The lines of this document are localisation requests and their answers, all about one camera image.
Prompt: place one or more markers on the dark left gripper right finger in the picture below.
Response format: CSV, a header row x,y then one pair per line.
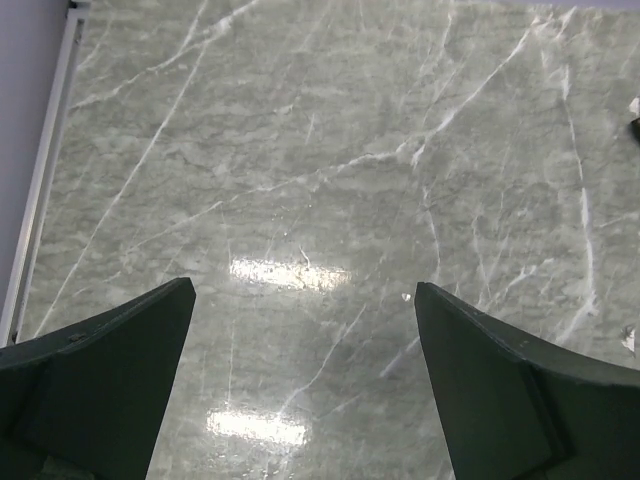
x,y
514,406

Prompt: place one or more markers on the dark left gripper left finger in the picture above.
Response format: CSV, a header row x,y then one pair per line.
x,y
94,393

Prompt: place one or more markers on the white aluminium table rail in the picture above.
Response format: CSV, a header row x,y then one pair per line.
x,y
40,43

